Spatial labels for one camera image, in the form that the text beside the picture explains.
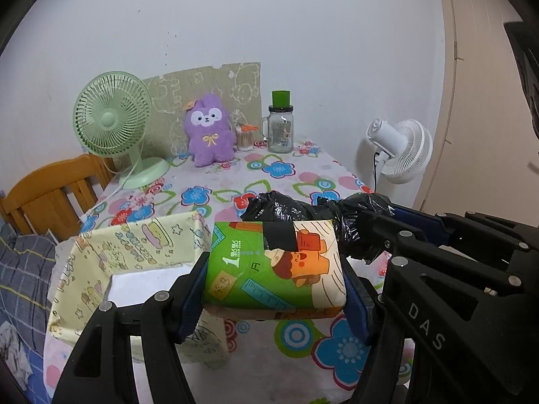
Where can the green desk fan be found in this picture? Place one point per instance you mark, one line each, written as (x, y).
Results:
(109, 120)

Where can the purple plush toy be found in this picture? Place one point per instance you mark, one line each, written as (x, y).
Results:
(208, 143)

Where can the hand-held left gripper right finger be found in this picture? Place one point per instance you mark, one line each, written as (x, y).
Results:
(358, 303)

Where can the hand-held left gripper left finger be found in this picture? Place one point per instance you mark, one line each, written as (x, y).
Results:
(191, 303)

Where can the green patterned board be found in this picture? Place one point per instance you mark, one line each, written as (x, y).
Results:
(168, 92)

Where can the cotton swab jar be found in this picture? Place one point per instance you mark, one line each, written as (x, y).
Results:
(245, 139)

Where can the grey plaid bedding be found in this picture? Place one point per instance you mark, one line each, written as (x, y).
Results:
(21, 269)

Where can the wooden bed headboard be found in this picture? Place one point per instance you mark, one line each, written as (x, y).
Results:
(42, 189)

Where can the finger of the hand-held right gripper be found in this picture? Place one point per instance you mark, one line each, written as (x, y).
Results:
(425, 277)
(421, 223)

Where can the black plastic bag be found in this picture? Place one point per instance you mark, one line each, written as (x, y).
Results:
(278, 210)

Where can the glass jar with green lid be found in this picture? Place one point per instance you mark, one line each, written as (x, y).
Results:
(281, 134)

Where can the white fan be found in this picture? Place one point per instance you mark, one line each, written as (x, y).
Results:
(404, 143)

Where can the green cartoon tissue pack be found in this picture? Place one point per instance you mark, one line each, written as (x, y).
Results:
(252, 269)

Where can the beige door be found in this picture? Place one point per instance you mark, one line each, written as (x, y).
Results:
(476, 92)

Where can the floral tablecloth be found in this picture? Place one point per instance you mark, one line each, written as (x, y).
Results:
(278, 176)

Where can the white patterned cloth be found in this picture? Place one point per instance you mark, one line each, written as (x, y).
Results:
(14, 345)

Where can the yellow fabric storage box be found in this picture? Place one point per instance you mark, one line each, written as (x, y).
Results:
(139, 240)

